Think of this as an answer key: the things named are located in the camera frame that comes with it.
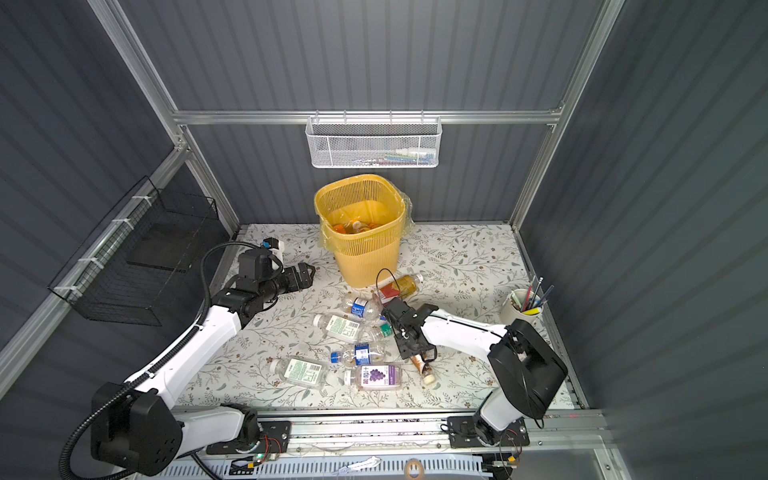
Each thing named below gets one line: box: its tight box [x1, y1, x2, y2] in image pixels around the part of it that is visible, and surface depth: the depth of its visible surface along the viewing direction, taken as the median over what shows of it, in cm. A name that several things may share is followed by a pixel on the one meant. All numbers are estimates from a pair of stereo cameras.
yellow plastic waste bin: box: [314, 174, 406, 289], surface depth 95 cm
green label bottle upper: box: [313, 312, 364, 343], surface depth 91 cm
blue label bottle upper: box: [344, 297, 382, 321], surface depth 95 cm
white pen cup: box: [500, 288, 544, 329], surface depth 88 cm
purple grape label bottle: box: [344, 364, 402, 391], surface depth 82 cm
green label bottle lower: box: [269, 356, 329, 388], surface depth 82 cm
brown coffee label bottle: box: [410, 354, 436, 385], surface depth 82 cm
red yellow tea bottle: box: [373, 274, 423, 303], surface depth 97 cm
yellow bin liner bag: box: [314, 174, 415, 255], surface depth 94 cm
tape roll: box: [404, 458, 424, 480], surface depth 71 cm
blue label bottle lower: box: [330, 344, 385, 366], surface depth 84 cm
